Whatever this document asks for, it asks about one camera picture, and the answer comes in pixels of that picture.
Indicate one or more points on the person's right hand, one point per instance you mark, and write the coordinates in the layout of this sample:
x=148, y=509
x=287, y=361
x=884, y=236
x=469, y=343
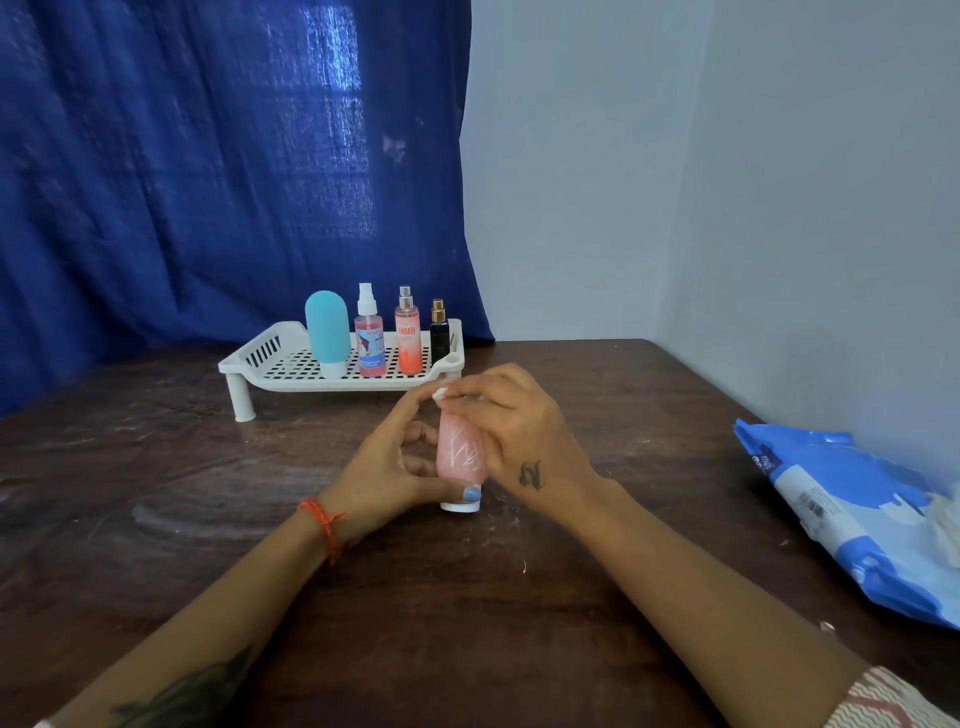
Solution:
x=525, y=450

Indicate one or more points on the person's left hand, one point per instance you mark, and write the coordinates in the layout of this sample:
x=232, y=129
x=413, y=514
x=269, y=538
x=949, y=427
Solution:
x=382, y=472

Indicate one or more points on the pink squeeze bottle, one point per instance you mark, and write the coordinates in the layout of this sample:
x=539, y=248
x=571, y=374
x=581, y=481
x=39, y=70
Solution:
x=459, y=457

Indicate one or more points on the pink spray bottle white cap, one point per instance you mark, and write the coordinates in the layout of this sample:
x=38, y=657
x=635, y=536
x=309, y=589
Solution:
x=370, y=341

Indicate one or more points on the orange spray bottle silver cap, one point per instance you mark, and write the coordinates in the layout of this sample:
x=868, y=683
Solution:
x=408, y=337

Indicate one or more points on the white perforated plastic rack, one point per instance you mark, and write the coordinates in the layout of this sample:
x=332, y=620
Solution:
x=285, y=367

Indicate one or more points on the black perfume bottle gold cap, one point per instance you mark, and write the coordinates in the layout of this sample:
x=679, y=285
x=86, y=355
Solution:
x=439, y=334

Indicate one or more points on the teal squeeze bottle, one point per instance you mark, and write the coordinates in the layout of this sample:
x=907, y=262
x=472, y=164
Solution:
x=328, y=330

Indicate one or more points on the blue white wet wipes pack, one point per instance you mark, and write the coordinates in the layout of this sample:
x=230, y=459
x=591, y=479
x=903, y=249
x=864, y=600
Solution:
x=832, y=502

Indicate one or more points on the person's left forearm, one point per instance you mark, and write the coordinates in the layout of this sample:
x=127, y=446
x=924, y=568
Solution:
x=187, y=637

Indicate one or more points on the dark wooden table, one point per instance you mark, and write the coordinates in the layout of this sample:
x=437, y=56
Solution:
x=465, y=637

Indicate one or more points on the dark blue curtain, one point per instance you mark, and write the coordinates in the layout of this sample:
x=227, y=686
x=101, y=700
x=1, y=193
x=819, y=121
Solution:
x=202, y=165

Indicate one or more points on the patterned right sleeve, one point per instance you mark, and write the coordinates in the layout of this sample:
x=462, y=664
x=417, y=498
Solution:
x=892, y=705

